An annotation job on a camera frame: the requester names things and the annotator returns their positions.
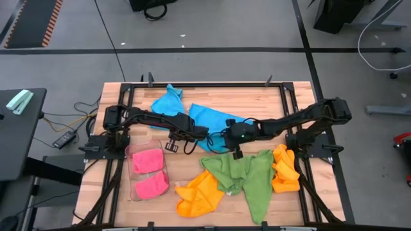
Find pink microfiber towel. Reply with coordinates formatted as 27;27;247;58
132;148;165;175
134;171;170;200

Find clear plastic bin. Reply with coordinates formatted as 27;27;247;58
124;138;171;202

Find green microfiber towel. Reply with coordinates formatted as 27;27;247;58
199;149;276;225

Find orange microfiber towel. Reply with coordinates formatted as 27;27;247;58
175;169;225;218
272;144;301;194

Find black power adapter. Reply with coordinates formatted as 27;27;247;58
52;130;77;150

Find black box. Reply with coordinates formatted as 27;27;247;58
129;0;178;13

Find black table crossbeam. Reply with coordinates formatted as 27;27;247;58
24;156;83;187

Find grey desk foot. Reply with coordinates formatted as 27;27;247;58
365;104;411;116

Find black cabinet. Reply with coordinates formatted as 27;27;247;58
313;0;375;35

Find red cart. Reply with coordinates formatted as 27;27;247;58
393;131;411;187

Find black side table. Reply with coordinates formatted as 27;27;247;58
0;88;48;182

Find mint green stapler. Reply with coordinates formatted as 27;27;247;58
5;89;35;116

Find black orange-edged floor mat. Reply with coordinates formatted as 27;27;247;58
3;0;64;49

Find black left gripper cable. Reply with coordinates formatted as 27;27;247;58
182;134;214;156

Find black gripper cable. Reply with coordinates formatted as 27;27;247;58
205;117;255;155
182;134;214;156

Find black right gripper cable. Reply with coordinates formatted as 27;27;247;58
205;117;255;155

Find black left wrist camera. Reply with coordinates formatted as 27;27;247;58
165;140;180;153

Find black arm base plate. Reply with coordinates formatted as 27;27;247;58
285;133;345;158
83;134;131;160

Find yellow cable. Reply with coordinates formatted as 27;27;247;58
41;112;98;133

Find black coiled cable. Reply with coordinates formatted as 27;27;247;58
143;3;168;22

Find thin black floor cable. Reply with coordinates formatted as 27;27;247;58
94;0;127;83

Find white floor cable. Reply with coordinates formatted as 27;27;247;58
357;0;411;72

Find grey desk frame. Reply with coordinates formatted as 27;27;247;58
349;0;408;30

